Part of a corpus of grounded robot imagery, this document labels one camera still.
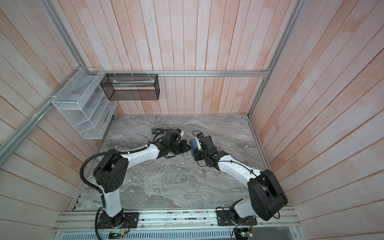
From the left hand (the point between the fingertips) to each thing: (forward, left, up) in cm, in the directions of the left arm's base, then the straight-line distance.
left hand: (191, 150), depth 89 cm
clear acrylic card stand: (-1, +14, +19) cm, 24 cm away
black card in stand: (+16, +26, -2) cm, 31 cm away
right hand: (0, -2, 0) cm, 2 cm away
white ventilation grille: (-41, +20, -10) cm, 47 cm away
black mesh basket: (+42, +43, +16) cm, 62 cm away
